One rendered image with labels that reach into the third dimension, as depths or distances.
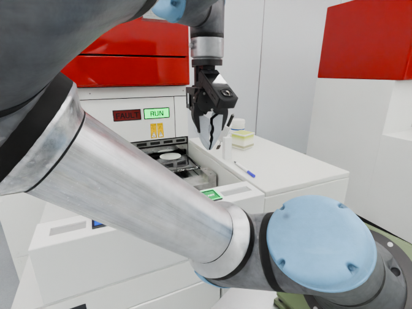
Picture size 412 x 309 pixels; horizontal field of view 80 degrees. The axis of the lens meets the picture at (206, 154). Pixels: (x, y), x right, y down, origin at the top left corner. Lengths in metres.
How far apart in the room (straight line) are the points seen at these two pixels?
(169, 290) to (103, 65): 0.81
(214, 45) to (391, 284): 0.52
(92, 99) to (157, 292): 0.76
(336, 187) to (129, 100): 0.87
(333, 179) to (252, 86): 2.40
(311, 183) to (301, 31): 2.95
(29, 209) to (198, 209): 1.04
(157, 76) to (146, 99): 0.12
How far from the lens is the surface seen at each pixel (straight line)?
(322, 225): 0.34
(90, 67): 1.06
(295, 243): 0.34
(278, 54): 3.37
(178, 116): 1.18
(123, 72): 1.06
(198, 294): 0.79
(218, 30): 0.57
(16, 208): 1.28
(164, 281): 0.71
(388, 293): 0.48
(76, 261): 0.62
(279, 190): 0.74
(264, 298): 0.62
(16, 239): 1.35
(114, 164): 0.23
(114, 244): 0.60
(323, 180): 0.85
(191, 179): 0.96
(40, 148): 0.20
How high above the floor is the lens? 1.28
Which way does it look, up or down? 19 degrees down
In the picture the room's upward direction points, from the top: straight up
